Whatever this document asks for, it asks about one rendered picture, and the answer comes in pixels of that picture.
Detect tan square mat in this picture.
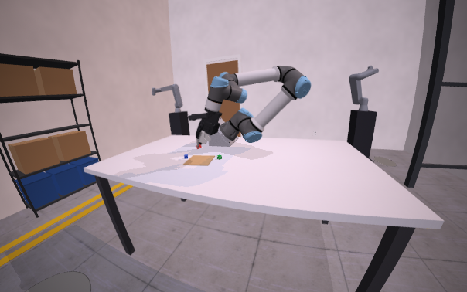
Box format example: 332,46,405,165
183,155,215,166

